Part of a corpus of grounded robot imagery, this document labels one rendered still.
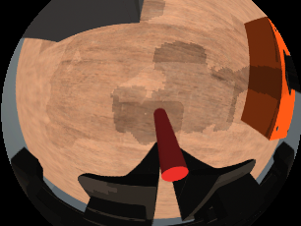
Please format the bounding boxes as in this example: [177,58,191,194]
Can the red peg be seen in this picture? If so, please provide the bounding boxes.
[154,109,189,183]

